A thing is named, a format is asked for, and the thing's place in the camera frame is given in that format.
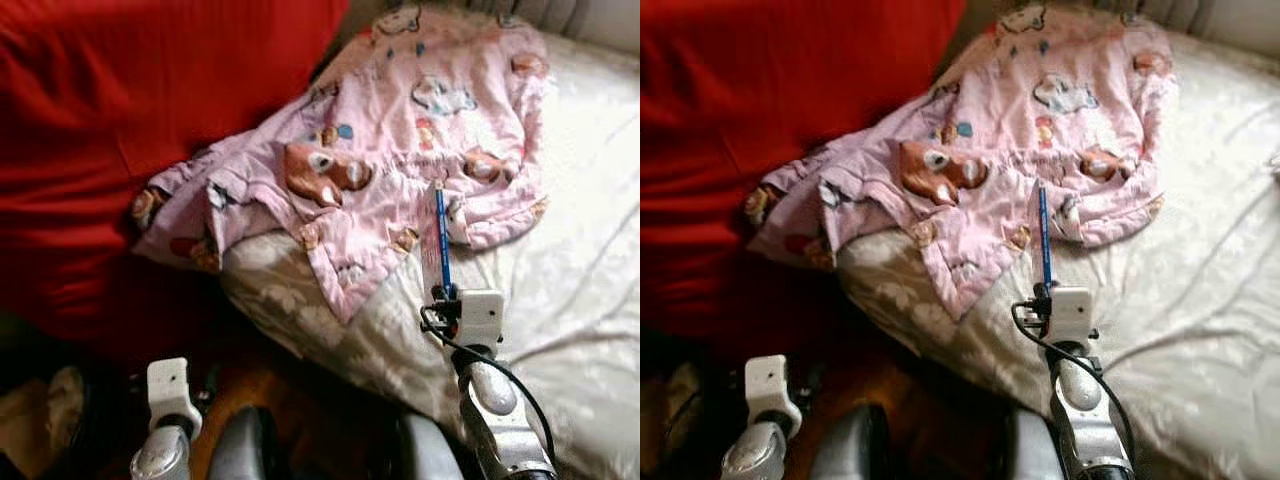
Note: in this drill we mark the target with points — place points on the pink and blue comic magazine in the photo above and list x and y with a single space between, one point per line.
441 240
1044 235

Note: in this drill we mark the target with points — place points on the grey right robot leg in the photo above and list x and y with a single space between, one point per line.
1030 455
430 455

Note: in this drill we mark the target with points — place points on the grey robot leg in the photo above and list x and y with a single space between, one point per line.
245 450
430 455
1030 455
850 450

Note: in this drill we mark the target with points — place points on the bed with beige floral sheet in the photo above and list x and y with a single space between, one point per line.
580 250
1200 280

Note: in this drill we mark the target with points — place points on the pink cartoon print blanket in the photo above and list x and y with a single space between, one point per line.
400 120
1030 110

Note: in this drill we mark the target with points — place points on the grey left robot leg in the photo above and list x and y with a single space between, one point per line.
245 450
850 450

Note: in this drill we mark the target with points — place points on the large red cushion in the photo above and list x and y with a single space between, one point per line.
130 130
770 130

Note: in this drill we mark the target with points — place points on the grey curtain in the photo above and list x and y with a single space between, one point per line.
1230 15
590 15

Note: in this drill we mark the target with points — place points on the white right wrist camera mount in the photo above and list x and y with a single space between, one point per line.
482 318
1072 315

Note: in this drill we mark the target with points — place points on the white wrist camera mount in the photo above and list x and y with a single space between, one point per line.
170 390
1072 315
770 385
482 318

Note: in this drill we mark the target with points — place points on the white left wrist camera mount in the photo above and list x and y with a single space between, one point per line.
770 385
170 390

